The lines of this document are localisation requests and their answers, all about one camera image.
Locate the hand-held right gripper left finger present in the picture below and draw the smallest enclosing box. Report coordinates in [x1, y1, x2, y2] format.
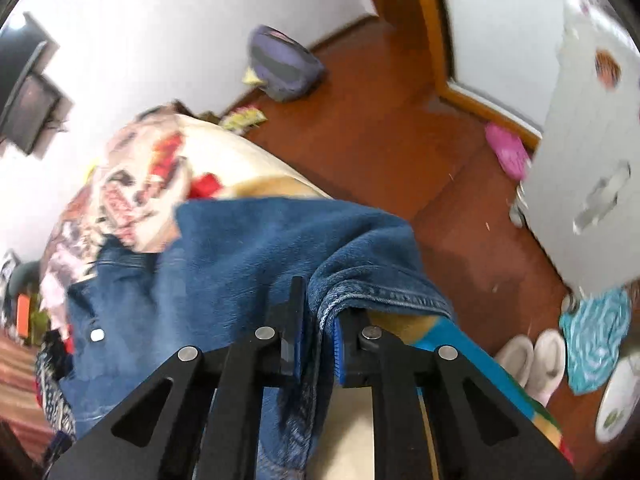
[47, 276, 308, 480]

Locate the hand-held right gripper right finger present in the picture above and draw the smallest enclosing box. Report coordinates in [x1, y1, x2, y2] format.
[333, 309, 577, 480]

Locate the blue denim garment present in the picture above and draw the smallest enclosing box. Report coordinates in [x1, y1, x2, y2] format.
[62, 197, 457, 477]

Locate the white slipper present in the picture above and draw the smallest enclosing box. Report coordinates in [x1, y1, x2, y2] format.
[494, 335, 536, 389]
[525, 328, 567, 407]

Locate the printed blanket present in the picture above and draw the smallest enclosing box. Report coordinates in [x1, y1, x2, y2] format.
[37, 109, 332, 312]

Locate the navy dotted cloth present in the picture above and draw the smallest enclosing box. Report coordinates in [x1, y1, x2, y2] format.
[34, 329, 77, 437]

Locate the teal patterned cloth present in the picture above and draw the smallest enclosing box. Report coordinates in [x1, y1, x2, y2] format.
[558, 287, 632, 396]

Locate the pink slipper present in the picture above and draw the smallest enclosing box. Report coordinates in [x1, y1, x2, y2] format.
[483, 122, 532, 182]

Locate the orange box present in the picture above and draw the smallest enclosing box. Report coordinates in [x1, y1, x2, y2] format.
[16, 293, 34, 347]

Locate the white plate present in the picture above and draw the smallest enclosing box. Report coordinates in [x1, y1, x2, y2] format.
[595, 355, 640, 444]

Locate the striped curtain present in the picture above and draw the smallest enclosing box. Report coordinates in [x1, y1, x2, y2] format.
[0, 330, 57, 442]

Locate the purple bag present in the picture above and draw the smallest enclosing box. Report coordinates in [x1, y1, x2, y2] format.
[248, 25, 327, 104]

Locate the white cabinet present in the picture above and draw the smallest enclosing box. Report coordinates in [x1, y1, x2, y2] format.
[509, 0, 640, 302]

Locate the black television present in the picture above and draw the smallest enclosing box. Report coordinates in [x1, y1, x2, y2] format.
[0, 72, 75, 157]

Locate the grey curved handle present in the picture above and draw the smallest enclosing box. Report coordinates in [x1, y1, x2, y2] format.
[9, 262, 42, 302]

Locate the wooden door frame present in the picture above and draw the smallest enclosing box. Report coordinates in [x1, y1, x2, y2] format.
[407, 0, 544, 150]

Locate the dark wall-mounted box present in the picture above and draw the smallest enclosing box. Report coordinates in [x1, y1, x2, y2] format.
[0, 12, 62, 111]

